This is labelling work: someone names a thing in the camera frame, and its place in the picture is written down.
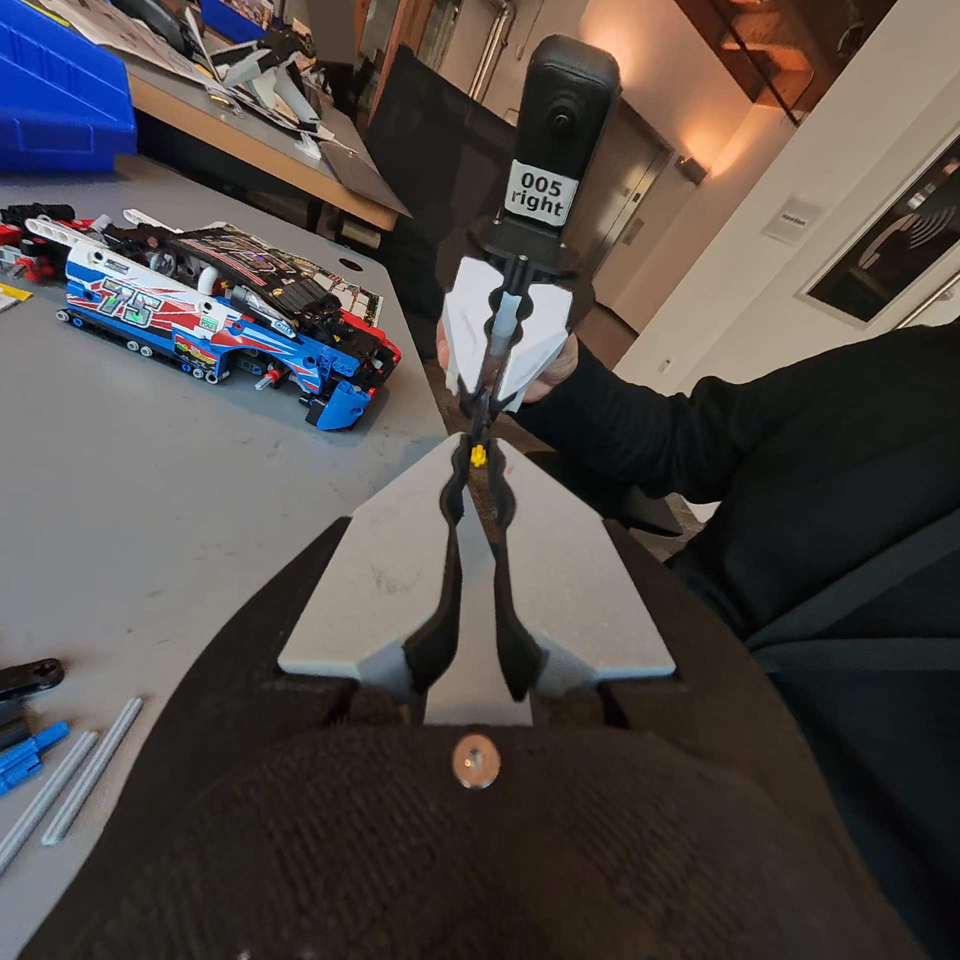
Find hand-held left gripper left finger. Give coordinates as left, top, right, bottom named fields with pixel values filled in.
left=277, top=433, right=470, bottom=697

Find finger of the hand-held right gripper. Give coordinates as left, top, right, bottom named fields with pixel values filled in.
left=442, top=257, right=498, bottom=396
left=497, top=283, right=575, bottom=414

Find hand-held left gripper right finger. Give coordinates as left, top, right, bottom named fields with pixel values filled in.
left=486, top=438, right=678, bottom=705

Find black pin connector brick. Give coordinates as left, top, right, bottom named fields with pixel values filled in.
left=0, top=657, right=66, bottom=702

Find blue toy pin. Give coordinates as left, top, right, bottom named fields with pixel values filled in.
left=0, top=721, right=70, bottom=759
left=0, top=753, right=44, bottom=798

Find person's right forearm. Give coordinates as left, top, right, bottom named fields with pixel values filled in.
left=513, top=318, right=960, bottom=519

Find grey desk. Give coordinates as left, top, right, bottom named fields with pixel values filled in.
left=0, top=157, right=451, bottom=931

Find person's right hand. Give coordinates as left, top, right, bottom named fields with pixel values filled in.
left=435, top=330, right=581, bottom=406

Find grey metal door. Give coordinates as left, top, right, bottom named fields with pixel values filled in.
left=592, top=112, right=672, bottom=301

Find wooden staircase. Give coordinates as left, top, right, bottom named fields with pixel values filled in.
left=675, top=0, right=901, bottom=125

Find partly built toy car model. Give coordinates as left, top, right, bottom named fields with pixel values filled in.
left=0, top=202, right=402, bottom=432

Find wooden background table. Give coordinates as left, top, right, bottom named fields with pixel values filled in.
left=123, top=52, right=414, bottom=234

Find idle white black gripper tool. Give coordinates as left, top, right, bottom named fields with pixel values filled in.
left=206, top=30, right=324, bottom=136

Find scattered printed papers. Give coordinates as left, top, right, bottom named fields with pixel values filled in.
left=45, top=0, right=219, bottom=84

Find blue storage bin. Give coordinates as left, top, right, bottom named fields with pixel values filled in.
left=0, top=0, right=140, bottom=175

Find white wall sign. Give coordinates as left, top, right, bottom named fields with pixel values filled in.
left=761, top=193, right=826, bottom=245

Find framed dark wall picture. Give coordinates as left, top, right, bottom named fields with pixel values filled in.
left=795, top=135, right=960, bottom=327

